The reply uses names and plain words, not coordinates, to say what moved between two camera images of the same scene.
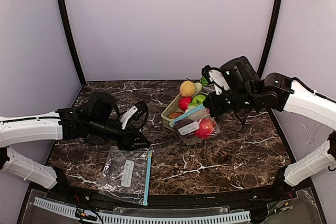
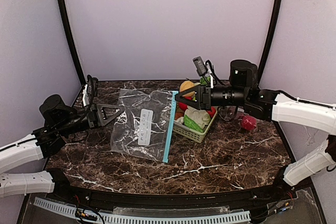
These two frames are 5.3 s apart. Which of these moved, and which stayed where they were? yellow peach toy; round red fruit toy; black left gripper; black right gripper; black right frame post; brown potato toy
Moved: black left gripper; black right gripper
Stayed: brown potato toy; yellow peach toy; round red fruit toy; black right frame post
